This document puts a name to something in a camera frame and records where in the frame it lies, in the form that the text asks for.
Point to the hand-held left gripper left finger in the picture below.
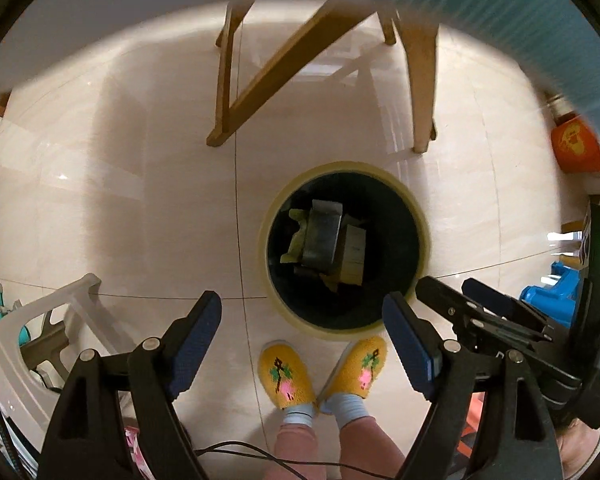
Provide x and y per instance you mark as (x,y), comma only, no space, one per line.
(200,330)

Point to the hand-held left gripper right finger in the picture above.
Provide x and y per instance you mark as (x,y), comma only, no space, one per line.
(405,340)

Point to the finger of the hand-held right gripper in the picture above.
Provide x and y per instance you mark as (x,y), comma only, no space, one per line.
(445,297)
(500,302)

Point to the black trash bin beige rim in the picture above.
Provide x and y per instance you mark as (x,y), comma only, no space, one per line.
(405,235)

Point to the cream cardboard box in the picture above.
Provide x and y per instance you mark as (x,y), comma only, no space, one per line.
(352,255)

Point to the pale yellow printed packet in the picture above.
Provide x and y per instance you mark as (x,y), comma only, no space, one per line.
(296,240)

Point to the white silver printed box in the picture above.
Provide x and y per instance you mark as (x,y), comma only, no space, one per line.
(322,232)

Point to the person's right forearm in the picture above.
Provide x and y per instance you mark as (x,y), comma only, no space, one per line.
(580,452)

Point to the blue plastic stool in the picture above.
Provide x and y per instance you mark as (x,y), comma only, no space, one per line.
(555,285)

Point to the yellow knitted slipper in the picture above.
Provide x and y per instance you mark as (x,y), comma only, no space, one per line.
(285,375)
(360,367)

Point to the person's right leg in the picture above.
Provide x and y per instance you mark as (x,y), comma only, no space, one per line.
(365,435)

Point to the person's leg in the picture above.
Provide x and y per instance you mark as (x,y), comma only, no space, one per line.
(365,435)
(295,440)

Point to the pink floral cloth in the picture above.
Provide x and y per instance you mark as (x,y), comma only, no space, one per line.
(134,452)

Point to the person's left leg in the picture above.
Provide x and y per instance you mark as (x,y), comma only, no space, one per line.
(295,440)

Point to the red orange bucket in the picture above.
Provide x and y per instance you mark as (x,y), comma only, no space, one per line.
(577,145)

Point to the white plastic stool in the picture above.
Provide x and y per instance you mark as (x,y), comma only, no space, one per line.
(20,360)

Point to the wooden table legs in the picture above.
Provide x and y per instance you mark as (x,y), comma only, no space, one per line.
(325,60)

